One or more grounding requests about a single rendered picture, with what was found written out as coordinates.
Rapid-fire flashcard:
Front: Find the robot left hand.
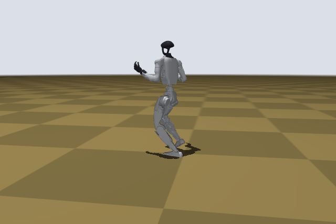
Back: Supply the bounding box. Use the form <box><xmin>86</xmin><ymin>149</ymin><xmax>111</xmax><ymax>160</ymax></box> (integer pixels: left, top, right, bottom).
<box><xmin>134</xmin><ymin>62</ymin><xmax>146</xmax><ymax>75</ymax></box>

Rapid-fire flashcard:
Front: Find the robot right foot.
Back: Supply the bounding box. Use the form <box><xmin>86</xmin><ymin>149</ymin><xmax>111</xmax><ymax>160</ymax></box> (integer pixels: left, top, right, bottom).
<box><xmin>175</xmin><ymin>139</ymin><xmax>185</xmax><ymax>147</ymax></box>

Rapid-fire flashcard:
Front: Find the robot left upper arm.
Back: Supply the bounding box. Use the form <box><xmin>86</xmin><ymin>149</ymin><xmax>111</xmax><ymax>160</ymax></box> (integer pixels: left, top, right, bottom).
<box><xmin>154</xmin><ymin>58</ymin><xmax>164</xmax><ymax>83</ymax></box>

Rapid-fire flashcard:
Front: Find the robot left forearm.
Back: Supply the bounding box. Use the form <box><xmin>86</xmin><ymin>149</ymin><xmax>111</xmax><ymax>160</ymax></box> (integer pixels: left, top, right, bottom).
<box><xmin>142</xmin><ymin>72</ymin><xmax>156</xmax><ymax>82</ymax></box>

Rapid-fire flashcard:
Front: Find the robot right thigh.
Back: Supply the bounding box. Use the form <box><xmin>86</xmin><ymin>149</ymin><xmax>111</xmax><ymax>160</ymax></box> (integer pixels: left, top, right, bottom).
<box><xmin>161</xmin><ymin>101</ymin><xmax>178</xmax><ymax>125</ymax></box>

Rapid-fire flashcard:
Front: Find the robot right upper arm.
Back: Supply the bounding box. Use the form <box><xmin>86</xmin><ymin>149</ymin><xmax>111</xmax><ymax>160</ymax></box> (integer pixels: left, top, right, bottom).
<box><xmin>178</xmin><ymin>60</ymin><xmax>187</xmax><ymax>82</ymax></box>

